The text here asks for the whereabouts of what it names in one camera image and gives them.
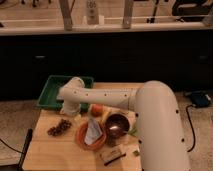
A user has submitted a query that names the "dark red grape bunch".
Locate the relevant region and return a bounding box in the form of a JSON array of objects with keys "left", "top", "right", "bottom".
[{"left": 47, "top": 119, "right": 72, "bottom": 136}]

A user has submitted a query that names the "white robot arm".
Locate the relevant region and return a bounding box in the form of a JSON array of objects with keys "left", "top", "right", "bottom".
[{"left": 58, "top": 77, "right": 191, "bottom": 171}]

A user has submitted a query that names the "yellow banana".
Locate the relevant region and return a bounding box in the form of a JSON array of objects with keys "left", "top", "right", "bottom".
[{"left": 101, "top": 109, "right": 110, "bottom": 124}]

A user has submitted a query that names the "orange tomato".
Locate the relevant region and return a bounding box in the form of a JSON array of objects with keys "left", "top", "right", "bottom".
[{"left": 91, "top": 104, "right": 103, "bottom": 117}]

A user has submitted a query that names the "dark purple bowl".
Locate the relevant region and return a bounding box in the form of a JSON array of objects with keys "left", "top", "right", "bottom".
[{"left": 105, "top": 114, "right": 130, "bottom": 139}]

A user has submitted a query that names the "grey folded cloth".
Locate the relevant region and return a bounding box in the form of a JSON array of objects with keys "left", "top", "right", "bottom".
[{"left": 84, "top": 118, "right": 103, "bottom": 145}]

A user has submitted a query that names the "orange plate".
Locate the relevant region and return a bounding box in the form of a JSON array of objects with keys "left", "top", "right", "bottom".
[{"left": 75, "top": 122, "right": 107, "bottom": 151}]

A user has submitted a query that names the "green vegetable toy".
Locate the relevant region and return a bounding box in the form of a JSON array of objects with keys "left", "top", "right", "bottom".
[{"left": 128, "top": 128, "right": 137, "bottom": 137}]

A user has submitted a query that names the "green plastic tray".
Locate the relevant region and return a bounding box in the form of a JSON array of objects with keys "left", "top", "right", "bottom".
[{"left": 37, "top": 75, "right": 94, "bottom": 113}]

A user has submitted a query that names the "wooden block with black strip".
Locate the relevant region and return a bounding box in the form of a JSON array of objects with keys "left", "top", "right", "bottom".
[{"left": 100, "top": 145, "right": 126, "bottom": 166}]

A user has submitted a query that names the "small dark cube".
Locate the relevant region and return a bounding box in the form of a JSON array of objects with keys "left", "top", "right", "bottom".
[{"left": 133, "top": 150, "right": 140, "bottom": 156}]

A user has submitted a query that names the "white remote on shelf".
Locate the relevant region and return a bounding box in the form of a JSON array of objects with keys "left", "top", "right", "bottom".
[{"left": 86, "top": 0, "right": 99, "bottom": 25}]

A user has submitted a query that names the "black cable right floor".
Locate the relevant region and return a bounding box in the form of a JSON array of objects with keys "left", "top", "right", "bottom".
[{"left": 185, "top": 103, "right": 198, "bottom": 154}]

